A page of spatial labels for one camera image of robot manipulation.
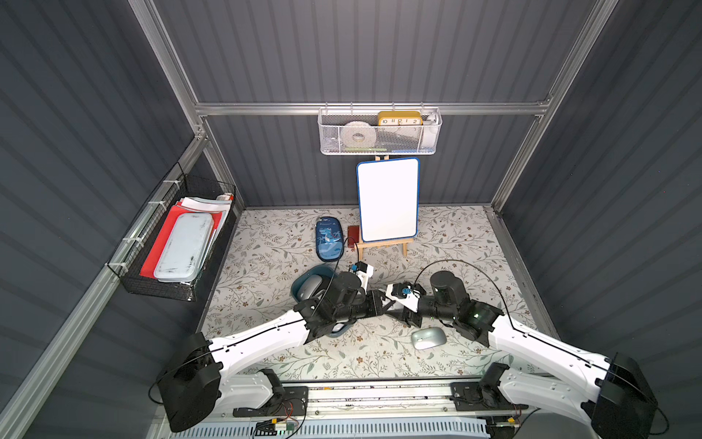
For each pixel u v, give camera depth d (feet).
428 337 2.88
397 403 2.42
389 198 2.99
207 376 1.33
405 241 3.33
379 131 2.93
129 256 2.00
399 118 2.85
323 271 3.15
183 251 2.18
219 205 2.61
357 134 2.77
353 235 3.65
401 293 2.05
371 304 2.16
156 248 2.27
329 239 3.45
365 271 2.35
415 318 2.18
